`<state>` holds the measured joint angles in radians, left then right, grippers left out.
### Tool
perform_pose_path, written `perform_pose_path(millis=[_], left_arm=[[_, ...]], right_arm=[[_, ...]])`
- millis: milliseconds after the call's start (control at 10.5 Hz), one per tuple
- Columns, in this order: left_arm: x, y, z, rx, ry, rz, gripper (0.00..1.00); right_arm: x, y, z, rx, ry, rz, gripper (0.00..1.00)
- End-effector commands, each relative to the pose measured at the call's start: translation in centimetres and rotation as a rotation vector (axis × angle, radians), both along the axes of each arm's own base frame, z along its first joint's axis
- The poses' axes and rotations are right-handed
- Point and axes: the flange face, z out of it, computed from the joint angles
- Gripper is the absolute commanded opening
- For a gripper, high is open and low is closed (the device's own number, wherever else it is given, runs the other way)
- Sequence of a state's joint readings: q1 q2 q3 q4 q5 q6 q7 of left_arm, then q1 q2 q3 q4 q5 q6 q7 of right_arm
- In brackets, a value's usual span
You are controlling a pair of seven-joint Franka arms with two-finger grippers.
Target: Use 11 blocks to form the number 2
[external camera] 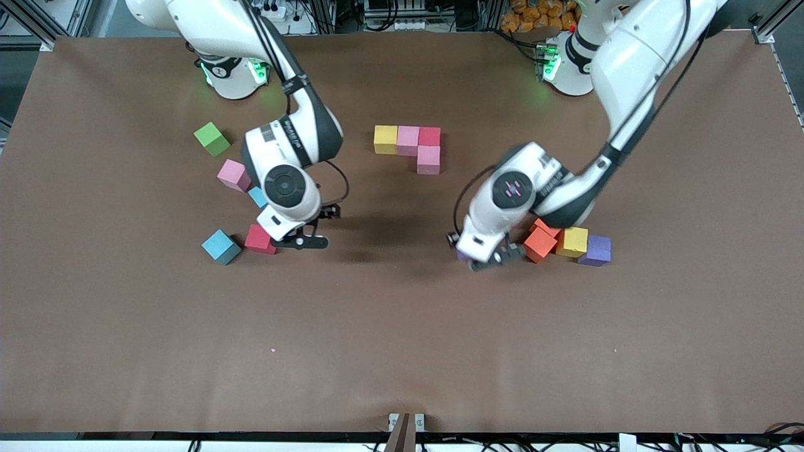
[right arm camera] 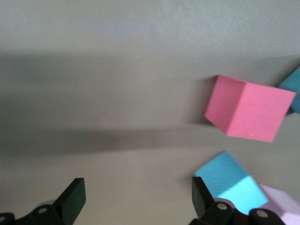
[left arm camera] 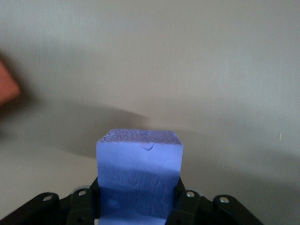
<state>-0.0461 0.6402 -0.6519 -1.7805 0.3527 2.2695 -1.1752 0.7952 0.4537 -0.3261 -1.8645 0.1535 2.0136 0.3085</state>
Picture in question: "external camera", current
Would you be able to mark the brown upright post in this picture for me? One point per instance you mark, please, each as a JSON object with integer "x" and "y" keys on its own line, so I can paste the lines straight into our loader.
{"x": 402, "y": 436}

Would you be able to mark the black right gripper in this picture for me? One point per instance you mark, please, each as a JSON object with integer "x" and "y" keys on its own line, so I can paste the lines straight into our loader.
{"x": 330, "y": 211}

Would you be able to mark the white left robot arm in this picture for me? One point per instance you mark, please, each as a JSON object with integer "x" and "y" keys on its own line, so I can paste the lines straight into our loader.
{"x": 628, "y": 63}

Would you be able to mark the white paper label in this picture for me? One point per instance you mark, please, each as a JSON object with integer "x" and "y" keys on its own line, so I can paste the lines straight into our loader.
{"x": 627, "y": 442}

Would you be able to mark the purple foam cube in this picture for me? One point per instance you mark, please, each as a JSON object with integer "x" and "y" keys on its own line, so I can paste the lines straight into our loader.
{"x": 597, "y": 251}
{"x": 463, "y": 255}

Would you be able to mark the blue foam cube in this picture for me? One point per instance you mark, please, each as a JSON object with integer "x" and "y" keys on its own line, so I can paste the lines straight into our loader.
{"x": 221, "y": 247}
{"x": 257, "y": 198}

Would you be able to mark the orange foam cube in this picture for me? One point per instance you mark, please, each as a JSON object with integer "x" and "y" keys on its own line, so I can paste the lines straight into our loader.
{"x": 548, "y": 230}
{"x": 539, "y": 246}

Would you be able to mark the aluminium table edge rail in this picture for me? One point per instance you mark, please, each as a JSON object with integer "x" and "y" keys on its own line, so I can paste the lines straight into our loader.
{"x": 794, "y": 100}

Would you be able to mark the red foam cube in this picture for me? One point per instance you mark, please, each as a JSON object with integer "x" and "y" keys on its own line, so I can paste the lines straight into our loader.
{"x": 256, "y": 242}
{"x": 429, "y": 136}

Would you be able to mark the white power strip with plugs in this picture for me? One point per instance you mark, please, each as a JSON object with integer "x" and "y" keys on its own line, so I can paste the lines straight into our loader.
{"x": 275, "y": 9}

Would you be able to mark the grey metal table bracket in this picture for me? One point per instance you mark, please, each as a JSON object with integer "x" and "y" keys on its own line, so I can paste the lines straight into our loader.
{"x": 419, "y": 422}

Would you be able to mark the pile of orange fruit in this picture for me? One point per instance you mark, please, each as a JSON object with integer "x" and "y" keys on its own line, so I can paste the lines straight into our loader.
{"x": 527, "y": 16}

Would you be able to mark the green foam cube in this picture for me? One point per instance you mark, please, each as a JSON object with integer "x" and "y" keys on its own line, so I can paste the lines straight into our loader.
{"x": 212, "y": 139}

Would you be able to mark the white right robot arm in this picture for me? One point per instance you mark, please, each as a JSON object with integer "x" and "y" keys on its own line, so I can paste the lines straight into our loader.
{"x": 264, "y": 150}

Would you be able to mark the pink foam cube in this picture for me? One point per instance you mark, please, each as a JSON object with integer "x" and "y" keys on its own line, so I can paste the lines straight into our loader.
{"x": 233, "y": 176}
{"x": 408, "y": 140}
{"x": 428, "y": 160}

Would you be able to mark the aluminium frame profile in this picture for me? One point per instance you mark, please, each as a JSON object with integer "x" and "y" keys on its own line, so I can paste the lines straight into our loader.
{"x": 764, "y": 34}
{"x": 45, "y": 44}

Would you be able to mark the small white power strip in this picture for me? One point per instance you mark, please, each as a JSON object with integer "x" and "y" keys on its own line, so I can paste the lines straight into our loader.
{"x": 411, "y": 25}

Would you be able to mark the yellow foam cube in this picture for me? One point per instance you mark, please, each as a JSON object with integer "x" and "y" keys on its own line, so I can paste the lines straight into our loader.
{"x": 385, "y": 139}
{"x": 573, "y": 242}

